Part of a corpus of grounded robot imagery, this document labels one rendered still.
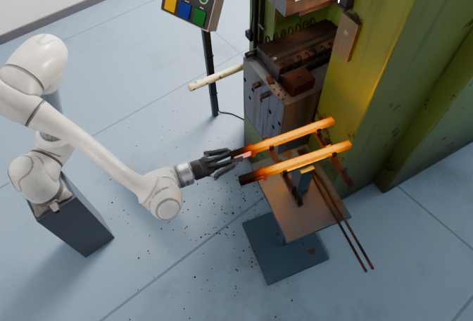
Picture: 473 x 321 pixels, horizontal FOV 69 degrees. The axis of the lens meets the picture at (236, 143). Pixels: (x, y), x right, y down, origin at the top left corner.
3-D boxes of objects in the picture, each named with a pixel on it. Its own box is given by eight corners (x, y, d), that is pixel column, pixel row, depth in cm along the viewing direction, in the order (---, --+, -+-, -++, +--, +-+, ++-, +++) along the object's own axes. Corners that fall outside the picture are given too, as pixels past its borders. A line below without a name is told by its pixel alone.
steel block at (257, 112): (276, 158, 194) (284, 106, 157) (243, 112, 213) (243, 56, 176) (355, 118, 208) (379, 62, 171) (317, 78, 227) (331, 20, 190)
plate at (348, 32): (346, 63, 133) (358, 25, 119) (331, 48, 138) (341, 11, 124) (350, 60, 134) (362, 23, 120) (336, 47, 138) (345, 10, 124)
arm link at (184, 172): (183, 192, 132) (198, 186, 133) (179, 181, 124) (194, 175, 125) (176, 172, 136) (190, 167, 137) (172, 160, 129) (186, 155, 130)
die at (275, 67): (277, 81, 166) (279, 67, 158) (256, 56, 175) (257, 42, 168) (348, 51, 176) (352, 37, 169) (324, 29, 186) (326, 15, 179)
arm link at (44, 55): (31, 160, 168) (55, 125, 180) (64, 173, 171) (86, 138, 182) (-11, 58, 104) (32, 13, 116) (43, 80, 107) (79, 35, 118)
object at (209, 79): (191, 93, 205) (190, 88, 201) (187, 88, 208) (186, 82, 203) (255, 67, 216) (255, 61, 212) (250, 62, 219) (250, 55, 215)
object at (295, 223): (287, 243, 143) (287, 242, 142) (250, 166, 164) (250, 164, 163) (350, 217, 149) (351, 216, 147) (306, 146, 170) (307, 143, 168)
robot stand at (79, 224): (85, 257, 212) (36, 221, 162) (72, 233, 221) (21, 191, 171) (115, 237, 219) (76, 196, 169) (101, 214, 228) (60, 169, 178)
